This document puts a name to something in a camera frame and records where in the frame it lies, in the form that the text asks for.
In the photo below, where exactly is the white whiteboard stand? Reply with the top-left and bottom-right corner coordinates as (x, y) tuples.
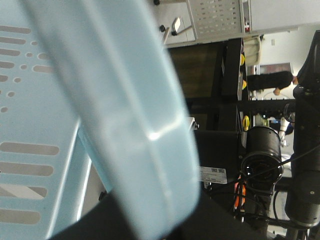
(149, 0), (320, 48)

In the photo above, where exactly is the person in black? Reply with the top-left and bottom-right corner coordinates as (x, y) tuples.
(246, 71), (299, 96)

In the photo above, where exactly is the light blue plastic basket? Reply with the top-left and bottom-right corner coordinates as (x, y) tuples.
(0, 0), (200, 240)

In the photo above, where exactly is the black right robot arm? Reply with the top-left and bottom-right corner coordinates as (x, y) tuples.
(284, 31), (320, 240)

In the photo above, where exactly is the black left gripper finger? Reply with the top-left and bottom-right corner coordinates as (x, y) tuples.
(51, 193), (266, 240)

